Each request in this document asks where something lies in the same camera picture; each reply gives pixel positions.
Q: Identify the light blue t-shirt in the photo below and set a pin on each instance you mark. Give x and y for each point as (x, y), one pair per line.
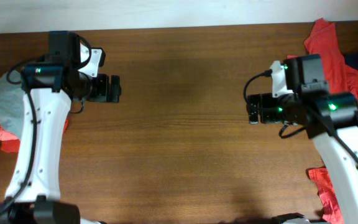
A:
(11, 107)

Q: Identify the red garment pile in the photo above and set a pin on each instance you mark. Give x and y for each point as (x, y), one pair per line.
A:
(341, 77)

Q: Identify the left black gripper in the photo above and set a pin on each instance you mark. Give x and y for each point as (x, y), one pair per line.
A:
(103, 94)

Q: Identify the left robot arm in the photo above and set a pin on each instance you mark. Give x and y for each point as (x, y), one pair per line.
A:
(67, 72)

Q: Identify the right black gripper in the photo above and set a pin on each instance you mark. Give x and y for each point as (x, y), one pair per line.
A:
(265, 113)

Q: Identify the folded red garment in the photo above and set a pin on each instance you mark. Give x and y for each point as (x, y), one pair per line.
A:
(10, 146)

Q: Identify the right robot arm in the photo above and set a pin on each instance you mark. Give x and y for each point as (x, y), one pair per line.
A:
(301, 97)

